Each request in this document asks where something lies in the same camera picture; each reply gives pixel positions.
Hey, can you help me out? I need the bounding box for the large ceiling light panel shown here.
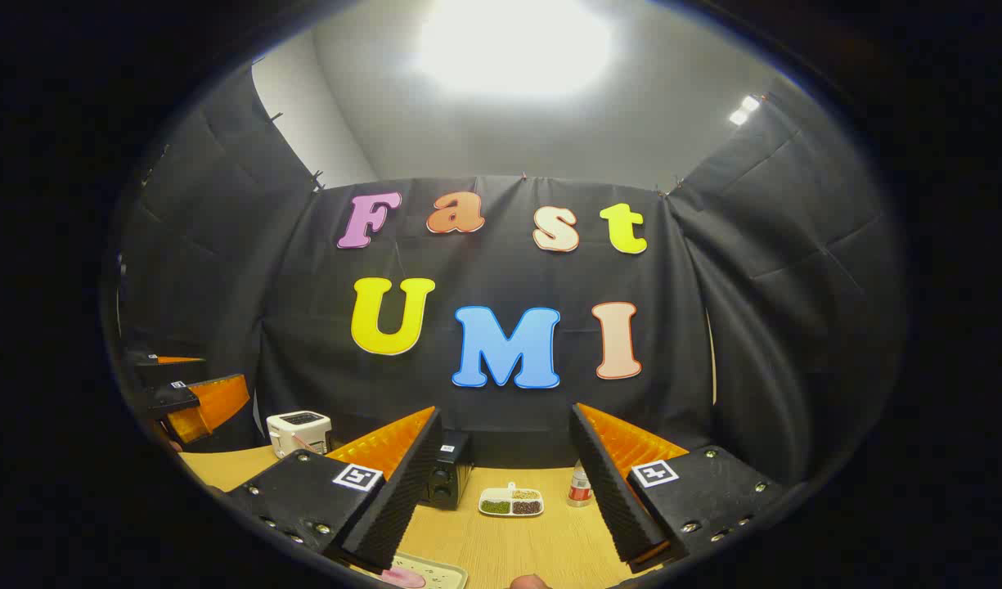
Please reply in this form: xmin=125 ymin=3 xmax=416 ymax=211
xmin=415 ymin=0 xmax=616 ymax=99

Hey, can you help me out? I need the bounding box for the white toaster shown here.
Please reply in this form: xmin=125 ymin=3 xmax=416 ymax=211
xmin=266 ymin=411 xmax=333 ymax=459

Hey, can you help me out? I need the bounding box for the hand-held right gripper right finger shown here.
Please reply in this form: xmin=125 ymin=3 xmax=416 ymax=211
xmin=569 ymin=402 xmax=789 ymax=574

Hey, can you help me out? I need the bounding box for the white divided dish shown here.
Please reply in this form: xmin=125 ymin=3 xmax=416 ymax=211
xmin=478 ymin=483 xmax=545 ymax=518

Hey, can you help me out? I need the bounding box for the clear plastic bottle red label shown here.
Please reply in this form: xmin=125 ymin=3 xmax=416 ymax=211
xmin=567 ymin=461 xmax=593 ymax=508

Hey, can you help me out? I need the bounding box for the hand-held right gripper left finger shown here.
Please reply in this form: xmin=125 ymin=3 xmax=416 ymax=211
xmin=221 ymin=406 xmax=445 ymax=572

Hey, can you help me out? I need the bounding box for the beige food tray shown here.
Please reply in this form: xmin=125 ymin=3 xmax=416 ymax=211
xmin=349 ymin=552 xmax=469 ymax=589

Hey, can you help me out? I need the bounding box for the black backdrop cloth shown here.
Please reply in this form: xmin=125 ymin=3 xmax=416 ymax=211
xmin=116 ymin=61 xmax=906 ymax=492

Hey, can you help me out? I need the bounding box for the black electric oven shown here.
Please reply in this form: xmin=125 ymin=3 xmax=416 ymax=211
xmin=423 ymin=431 xmax=474 ymax=512

